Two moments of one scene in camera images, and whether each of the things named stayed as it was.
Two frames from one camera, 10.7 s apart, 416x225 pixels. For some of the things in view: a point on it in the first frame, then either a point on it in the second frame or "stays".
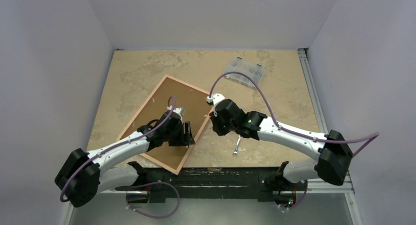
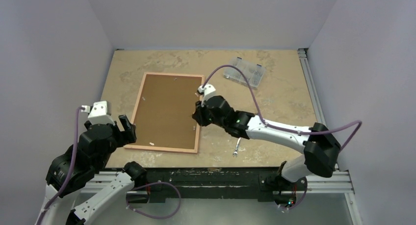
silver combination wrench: (235, 153) stays
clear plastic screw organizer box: (256, 71) stays
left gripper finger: (187, 140) to (122, 138)
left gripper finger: (188, 130) to (129, 128)
